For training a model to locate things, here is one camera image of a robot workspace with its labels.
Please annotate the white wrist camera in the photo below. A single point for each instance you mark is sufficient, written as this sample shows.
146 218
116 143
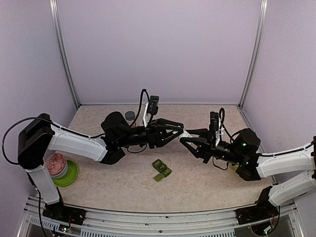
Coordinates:
215 128
151 109

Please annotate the green weekly pill organizer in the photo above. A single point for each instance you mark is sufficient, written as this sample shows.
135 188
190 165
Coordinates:
162 169

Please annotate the front aluminium rail base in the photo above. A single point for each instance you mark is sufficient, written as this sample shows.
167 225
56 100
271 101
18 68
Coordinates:
108 223

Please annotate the right aluminium frame post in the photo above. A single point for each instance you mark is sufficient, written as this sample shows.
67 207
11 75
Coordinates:
255 53

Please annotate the aluminium frame post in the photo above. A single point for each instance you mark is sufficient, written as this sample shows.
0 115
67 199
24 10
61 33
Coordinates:
255 53
58 31

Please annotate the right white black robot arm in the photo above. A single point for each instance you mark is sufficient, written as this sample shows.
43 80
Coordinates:
302 159

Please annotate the green plate left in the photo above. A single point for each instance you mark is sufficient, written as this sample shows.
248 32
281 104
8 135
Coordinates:
69 177

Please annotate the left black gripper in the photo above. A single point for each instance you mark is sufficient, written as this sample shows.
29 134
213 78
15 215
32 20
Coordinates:
155 133

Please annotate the orange pill bottle grey cap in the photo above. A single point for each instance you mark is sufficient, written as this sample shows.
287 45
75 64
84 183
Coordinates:
130 118

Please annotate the red patterned round tin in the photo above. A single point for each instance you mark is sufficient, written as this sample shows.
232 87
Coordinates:
56 165

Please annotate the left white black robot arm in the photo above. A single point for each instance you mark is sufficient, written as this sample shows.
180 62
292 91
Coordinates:
42 134

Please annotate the left aluminium frame post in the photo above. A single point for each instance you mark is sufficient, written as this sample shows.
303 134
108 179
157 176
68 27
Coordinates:
58 31

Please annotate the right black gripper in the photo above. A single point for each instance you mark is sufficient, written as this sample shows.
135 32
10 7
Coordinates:
206 149

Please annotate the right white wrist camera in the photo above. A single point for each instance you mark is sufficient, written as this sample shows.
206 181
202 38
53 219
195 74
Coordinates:
215 128

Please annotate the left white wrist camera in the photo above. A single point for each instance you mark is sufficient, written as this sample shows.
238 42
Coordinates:
151 109

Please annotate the small white pill bottle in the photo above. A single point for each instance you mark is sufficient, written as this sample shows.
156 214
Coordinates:
185 134

